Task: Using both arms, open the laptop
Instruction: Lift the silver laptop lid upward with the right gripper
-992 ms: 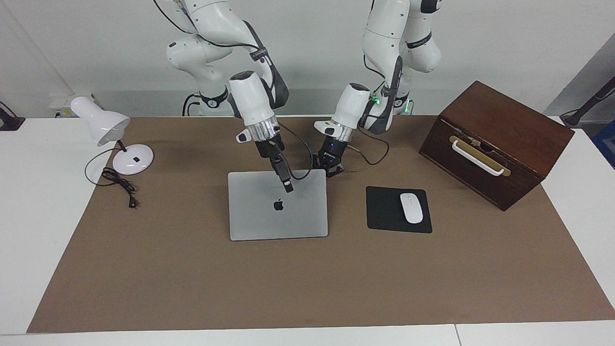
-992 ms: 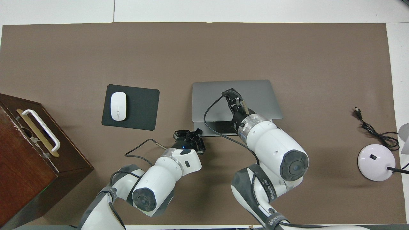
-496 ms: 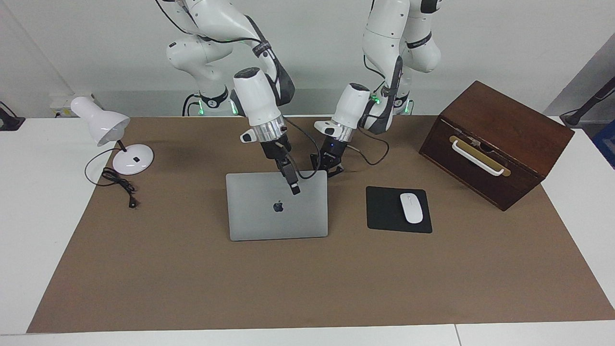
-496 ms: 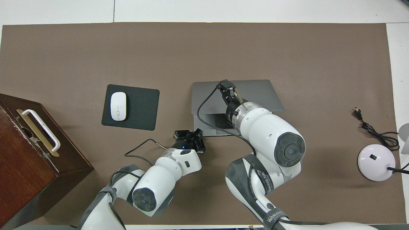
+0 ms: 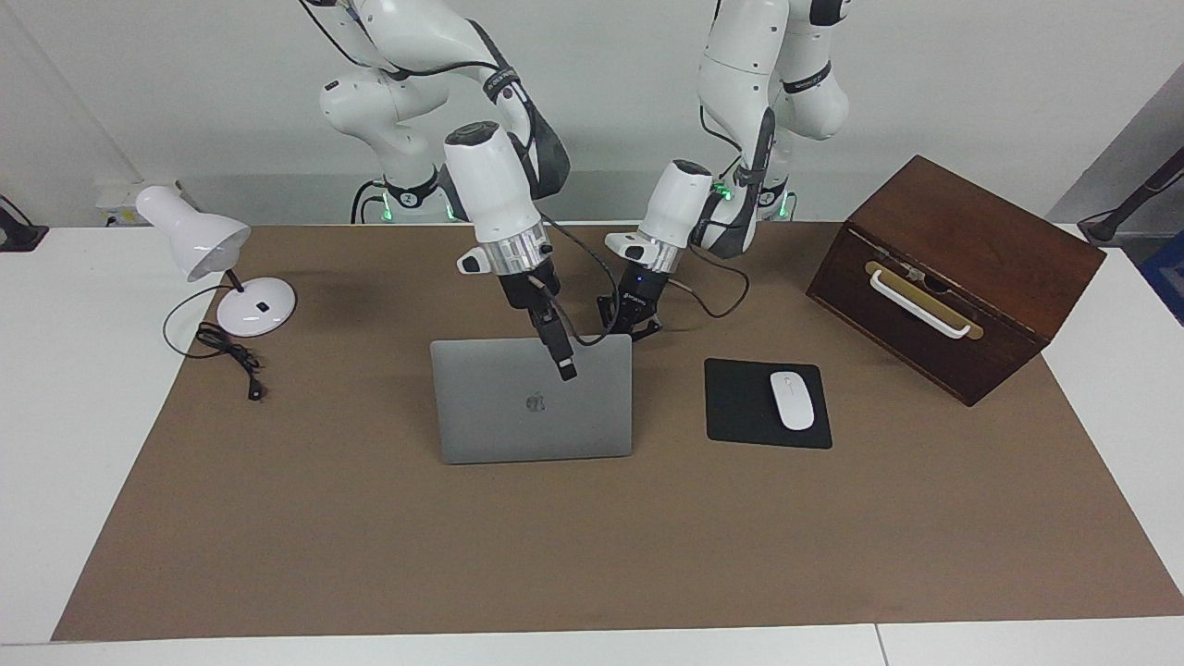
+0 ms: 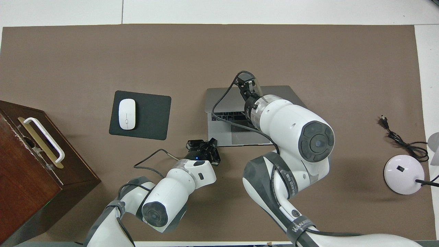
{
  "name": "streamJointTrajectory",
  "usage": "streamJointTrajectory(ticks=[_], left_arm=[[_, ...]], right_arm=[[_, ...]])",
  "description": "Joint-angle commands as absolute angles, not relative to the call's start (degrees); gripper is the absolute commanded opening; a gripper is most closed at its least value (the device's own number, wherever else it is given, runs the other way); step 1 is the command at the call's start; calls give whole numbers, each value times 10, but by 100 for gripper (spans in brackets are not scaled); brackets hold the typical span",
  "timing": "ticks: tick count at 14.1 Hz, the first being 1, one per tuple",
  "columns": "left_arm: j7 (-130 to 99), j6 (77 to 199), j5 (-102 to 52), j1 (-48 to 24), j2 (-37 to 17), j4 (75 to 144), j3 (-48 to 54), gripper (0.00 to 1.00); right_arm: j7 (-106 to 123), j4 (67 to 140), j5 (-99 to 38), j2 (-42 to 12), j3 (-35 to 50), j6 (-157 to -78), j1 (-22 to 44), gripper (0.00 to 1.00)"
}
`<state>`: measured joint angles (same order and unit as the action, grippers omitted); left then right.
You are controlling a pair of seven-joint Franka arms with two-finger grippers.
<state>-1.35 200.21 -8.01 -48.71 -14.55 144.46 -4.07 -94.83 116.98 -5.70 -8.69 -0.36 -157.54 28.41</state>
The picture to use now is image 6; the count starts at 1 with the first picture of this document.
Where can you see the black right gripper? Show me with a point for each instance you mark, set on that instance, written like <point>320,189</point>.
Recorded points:
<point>250,94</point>

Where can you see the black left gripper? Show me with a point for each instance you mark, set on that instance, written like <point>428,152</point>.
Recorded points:
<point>200,154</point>

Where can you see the grey Apple laptop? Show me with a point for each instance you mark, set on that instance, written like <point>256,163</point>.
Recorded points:
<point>223,137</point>

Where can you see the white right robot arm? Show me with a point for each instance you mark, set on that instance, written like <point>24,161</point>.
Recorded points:
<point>291,123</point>

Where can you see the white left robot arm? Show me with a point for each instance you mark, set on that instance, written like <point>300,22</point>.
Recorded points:
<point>171,195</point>

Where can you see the brown table mat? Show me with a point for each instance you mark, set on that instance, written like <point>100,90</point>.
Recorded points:
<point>240,44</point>

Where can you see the black mouse pad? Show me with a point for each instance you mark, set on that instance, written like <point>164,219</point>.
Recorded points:
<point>151,116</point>

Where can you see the white computer mouse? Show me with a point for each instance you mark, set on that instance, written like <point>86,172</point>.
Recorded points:
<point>127,109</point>

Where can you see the white desk lamp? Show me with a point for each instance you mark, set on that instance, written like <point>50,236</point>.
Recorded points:
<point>401,181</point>

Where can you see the dark brown wooden box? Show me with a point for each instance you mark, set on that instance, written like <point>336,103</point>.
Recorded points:
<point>27,192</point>

